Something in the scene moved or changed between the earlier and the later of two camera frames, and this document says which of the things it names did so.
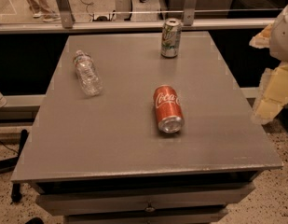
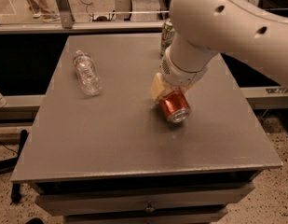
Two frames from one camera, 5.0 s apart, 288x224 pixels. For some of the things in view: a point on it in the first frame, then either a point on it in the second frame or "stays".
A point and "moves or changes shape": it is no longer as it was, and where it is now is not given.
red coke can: x=169 y=109 moves or changes shape
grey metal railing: x=66 y=22 stays
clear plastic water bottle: x=88 y=74 stays
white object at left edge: x=0 y=100 stays
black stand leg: x=9 y=163 stays
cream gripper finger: x=263 y=37 → x=182 y=63
